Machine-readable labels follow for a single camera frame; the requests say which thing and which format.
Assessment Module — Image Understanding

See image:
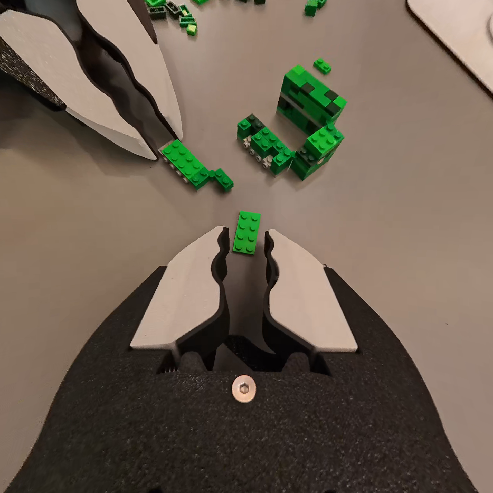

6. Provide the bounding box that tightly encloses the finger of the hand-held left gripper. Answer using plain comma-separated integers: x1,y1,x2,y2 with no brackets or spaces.
77,0,184,144
0,10,159,161

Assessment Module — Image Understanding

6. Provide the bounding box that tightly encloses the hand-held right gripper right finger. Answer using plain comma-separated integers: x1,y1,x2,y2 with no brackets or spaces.
263,229,359,373

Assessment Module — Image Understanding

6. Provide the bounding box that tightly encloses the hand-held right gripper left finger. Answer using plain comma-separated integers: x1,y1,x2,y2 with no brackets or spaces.
130,226,230,371

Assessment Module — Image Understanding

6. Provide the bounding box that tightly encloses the green brick strip assembly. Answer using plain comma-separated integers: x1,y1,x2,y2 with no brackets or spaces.
158,139,235,193

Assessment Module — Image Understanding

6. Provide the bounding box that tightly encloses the pile of loose green bricks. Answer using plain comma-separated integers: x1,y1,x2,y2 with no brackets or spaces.
144,0,329,37

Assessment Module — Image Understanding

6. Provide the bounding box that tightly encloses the green brick frame build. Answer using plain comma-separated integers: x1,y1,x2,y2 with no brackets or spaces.
236,65,347,182

